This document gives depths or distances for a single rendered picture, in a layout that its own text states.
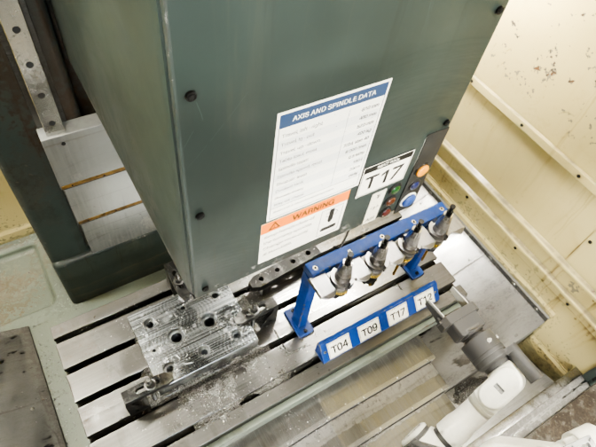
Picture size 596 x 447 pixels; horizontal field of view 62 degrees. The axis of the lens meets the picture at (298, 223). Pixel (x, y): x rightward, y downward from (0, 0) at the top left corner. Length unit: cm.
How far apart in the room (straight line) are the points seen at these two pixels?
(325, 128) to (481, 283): 137
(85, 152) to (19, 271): 87
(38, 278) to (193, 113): 166
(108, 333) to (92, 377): 13
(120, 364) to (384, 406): 81
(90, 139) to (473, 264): 134
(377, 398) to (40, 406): 105
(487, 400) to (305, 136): 87
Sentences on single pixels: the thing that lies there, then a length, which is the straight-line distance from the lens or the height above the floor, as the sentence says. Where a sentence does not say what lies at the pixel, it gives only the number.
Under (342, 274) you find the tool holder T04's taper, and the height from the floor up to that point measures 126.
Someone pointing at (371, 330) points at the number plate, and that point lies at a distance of 155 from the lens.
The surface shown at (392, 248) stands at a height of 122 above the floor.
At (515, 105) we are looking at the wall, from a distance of 165.
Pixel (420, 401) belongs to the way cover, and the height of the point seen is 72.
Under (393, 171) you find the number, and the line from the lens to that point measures 81.
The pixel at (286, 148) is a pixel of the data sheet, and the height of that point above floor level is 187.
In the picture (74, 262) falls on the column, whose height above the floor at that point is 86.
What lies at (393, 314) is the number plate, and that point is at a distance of 158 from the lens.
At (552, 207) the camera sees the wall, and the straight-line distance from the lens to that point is 168.
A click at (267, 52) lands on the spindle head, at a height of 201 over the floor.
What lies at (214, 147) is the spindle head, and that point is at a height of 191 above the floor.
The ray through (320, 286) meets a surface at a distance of 125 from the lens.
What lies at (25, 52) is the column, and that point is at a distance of 119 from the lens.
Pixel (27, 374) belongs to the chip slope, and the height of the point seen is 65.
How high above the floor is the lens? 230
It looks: 53 degrees down
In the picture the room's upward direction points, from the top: 11 degrees clockwise
